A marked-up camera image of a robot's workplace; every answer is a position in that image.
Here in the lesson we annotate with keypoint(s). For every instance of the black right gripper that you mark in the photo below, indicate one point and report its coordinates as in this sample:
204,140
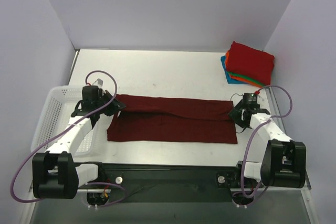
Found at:
237,114

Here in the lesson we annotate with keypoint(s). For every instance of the folded blue t-shirt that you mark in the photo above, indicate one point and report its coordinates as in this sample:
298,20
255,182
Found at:
228,78

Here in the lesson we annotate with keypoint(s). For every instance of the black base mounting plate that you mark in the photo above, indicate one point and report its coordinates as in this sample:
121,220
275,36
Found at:
134,183

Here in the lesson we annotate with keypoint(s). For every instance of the white plastic basket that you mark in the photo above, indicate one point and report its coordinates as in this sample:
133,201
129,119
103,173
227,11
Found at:
54,118

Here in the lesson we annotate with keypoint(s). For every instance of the folded orange t-shirt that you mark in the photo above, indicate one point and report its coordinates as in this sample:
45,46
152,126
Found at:
227,55

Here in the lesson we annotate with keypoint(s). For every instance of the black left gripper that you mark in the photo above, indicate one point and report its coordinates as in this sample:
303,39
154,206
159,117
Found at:
109,102

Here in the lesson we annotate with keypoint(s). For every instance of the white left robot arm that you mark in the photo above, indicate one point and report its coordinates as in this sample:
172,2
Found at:
59,157

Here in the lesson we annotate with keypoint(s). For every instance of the dark maroon t-shirt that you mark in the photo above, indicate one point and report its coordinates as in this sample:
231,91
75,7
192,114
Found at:
172,120

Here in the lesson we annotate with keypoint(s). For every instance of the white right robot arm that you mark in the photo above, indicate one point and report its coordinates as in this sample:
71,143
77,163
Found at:
284,160

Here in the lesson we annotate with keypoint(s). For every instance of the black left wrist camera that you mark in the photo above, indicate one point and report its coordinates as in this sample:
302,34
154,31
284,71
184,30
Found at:
91,93

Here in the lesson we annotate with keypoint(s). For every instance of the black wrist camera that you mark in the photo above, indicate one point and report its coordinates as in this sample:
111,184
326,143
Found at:
91,93
250,100

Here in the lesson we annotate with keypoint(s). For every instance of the folded green t-shirt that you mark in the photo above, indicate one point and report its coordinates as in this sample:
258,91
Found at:
249,80

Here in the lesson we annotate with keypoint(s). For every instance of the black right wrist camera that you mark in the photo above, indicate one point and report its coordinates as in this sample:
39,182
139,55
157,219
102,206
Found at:
250,100

